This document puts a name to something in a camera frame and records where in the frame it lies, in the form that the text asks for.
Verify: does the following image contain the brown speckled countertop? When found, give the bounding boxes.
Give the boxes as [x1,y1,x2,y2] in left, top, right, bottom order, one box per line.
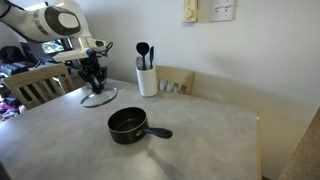
[278,106,320,180]

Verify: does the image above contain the wooden chair with curved backrest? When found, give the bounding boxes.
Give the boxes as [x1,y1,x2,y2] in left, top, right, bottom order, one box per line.
[154,64,196,96]

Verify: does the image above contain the black pot with handle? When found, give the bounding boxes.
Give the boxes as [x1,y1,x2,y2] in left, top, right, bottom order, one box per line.
[107,106,174,145]

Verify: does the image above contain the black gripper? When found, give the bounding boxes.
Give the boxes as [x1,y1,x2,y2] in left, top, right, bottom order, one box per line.
[78,52,108,95]

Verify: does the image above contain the black ladle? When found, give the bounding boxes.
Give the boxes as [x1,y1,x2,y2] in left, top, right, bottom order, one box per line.
[135,41,150,71]

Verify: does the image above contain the glass lid with black knob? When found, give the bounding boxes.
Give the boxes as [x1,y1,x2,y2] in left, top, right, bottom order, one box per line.
[80,86,119,109]

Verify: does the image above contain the colourful clothes pile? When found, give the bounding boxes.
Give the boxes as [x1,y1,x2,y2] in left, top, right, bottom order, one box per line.
[0,96,28,123]

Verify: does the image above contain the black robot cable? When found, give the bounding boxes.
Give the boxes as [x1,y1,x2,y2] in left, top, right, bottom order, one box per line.
[99,41,114,58]

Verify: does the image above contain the yellow wall thermostat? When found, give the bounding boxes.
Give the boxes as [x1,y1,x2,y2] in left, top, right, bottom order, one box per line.
[182,0,199,24]

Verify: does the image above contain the window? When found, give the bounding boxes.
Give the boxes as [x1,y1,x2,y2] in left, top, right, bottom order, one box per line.
[41,39,66,55]

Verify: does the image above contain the black spatula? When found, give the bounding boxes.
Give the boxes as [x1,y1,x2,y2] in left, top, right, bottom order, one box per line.
[148,45,155,70]

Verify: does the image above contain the wooden chair with slatted backrest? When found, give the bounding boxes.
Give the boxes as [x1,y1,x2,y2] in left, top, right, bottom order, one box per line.
[3,63,76,111]

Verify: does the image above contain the white utensil holder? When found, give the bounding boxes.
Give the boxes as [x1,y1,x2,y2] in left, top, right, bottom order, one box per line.
[135,65,159,98]

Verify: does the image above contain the metal whisk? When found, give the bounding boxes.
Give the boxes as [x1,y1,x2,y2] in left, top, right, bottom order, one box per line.
[135,55,144,70]

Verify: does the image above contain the white light switch plate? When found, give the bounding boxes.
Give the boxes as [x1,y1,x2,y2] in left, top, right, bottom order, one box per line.
[209,0,236,23]

